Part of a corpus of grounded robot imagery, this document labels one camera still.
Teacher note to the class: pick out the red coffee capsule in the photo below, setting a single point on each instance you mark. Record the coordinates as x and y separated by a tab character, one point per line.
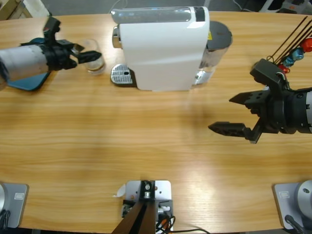
284	69
307	45

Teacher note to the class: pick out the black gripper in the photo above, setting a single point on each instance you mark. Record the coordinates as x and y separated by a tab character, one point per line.
58	54
275	114

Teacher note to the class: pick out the white floor equipment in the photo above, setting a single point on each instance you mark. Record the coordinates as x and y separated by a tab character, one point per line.
273	6

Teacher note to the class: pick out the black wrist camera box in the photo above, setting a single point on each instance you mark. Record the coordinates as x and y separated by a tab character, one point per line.
270	73
51	28

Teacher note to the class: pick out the clear water tank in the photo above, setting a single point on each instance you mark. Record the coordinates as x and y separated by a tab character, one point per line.
220	36

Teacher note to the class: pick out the black capsule holder with rods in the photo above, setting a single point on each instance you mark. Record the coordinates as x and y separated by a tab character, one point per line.
290	41

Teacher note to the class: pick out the blue coffee capsule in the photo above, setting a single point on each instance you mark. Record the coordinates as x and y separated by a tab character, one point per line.
288	61
298	54

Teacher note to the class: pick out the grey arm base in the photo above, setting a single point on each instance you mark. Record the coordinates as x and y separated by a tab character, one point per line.
14	204
292	202

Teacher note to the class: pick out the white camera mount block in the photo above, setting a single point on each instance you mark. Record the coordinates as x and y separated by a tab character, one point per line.
163	190

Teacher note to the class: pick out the white tape piece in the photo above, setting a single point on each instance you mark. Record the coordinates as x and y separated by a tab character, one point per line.
120	191

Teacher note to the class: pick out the white capsule coffee machine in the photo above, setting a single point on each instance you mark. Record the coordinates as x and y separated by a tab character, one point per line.
161	53

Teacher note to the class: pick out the silver drip tray grille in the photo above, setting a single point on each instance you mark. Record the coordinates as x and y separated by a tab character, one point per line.
120	74

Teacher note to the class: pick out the dark camera post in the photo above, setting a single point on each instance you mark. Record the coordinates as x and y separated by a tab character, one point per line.
143	214

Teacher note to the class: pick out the silver coffee machine lever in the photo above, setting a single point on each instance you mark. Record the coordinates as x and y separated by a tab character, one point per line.
151	15

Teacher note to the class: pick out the white foam block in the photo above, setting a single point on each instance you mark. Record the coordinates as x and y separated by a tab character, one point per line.
36	7

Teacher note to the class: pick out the cardboard box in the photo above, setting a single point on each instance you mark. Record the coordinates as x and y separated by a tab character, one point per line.
9	8

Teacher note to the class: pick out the clear glass cup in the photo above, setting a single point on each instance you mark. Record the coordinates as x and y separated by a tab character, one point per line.
96	65

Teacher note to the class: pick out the teal plastic tray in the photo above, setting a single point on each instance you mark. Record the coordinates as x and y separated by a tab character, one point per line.
29	83

